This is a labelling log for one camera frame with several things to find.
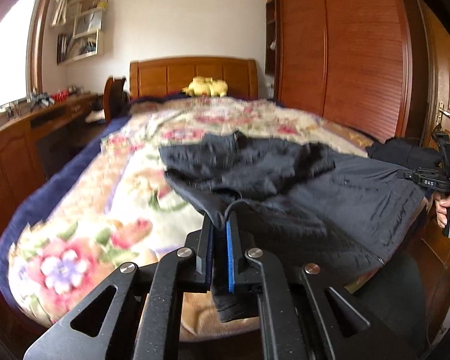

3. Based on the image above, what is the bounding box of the dark denim jacket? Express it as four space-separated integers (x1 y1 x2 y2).
159 132 426 322

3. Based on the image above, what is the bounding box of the floral bed blanket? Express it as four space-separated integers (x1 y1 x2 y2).
8 97 371 327

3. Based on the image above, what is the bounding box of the wooden wardrobe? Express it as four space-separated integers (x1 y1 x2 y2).
265 0 428 144

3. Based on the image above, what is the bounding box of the navy blue bed sheet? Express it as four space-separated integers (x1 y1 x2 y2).
0 115 130 311

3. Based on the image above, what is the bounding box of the long wooden desk cabinet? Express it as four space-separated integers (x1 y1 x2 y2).
0 93 99 237

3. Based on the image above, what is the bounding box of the wooden desk chair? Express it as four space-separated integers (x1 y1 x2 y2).
102 76 129 125

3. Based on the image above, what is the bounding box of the red basket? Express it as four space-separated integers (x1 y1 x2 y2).
50 89 70 103

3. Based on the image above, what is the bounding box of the yellow plush toy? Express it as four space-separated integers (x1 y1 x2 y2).
182 76 228 97

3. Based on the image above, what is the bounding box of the wooden bed headboard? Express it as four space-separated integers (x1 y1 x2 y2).
129 56 258 99

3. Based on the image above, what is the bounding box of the wooden door with handle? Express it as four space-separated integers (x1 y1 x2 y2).
419 1 450 147

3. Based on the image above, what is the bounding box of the white wall shelf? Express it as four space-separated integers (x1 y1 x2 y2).
56 0 108 65

